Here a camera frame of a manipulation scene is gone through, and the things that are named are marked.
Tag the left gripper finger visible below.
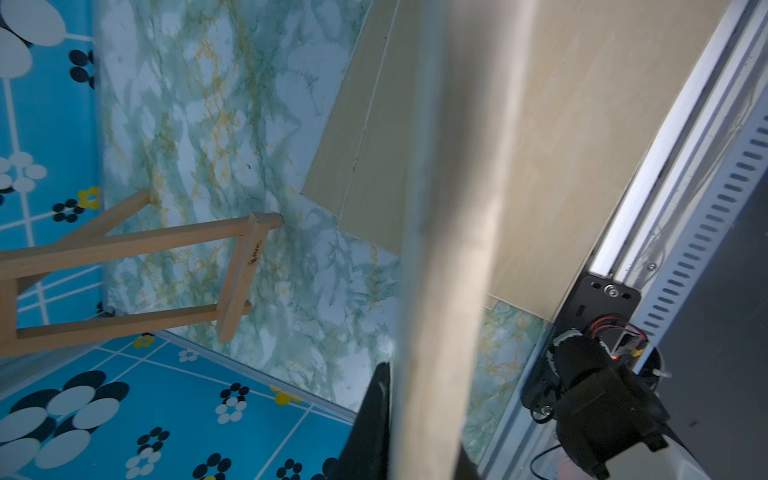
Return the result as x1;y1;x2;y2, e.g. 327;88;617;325
334;362;391;480

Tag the plywood board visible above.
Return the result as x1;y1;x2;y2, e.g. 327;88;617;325
338;1;728;320
302;1;399;217
388;1;537;479

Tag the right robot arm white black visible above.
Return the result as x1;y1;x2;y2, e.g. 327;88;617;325
522;329;708;479

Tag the wooden easel right side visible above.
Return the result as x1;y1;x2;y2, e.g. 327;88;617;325
1;191;283;358

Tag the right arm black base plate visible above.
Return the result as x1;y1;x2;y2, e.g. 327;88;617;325
521;272;641;422

